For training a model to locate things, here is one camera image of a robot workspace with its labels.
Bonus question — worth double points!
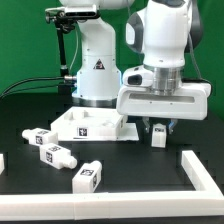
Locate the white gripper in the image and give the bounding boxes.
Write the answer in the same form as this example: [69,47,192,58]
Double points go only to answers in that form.
[116,82,211,134]

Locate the white square table top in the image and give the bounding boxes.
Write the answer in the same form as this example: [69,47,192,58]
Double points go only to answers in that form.
[50,107,127,141]

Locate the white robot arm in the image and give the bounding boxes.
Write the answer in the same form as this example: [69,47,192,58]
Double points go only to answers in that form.
[60,0,211,137]

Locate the white apriltag base sheet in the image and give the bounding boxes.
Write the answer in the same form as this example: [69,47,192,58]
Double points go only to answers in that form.
[62,123,139,141]

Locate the white obstacle fence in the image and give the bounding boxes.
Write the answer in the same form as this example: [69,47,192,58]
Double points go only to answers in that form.
[0,150,224,221]

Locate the white block left edge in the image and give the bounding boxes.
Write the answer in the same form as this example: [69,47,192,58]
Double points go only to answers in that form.
[0,154,5,175]

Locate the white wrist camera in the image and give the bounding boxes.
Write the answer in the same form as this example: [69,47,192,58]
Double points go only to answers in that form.
[123,66,154,87]

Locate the black camera stand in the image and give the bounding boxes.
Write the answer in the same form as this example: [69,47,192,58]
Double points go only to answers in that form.
[45,5,100,94]

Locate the black cables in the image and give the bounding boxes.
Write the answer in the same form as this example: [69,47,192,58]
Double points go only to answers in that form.
[0,75,78,100]

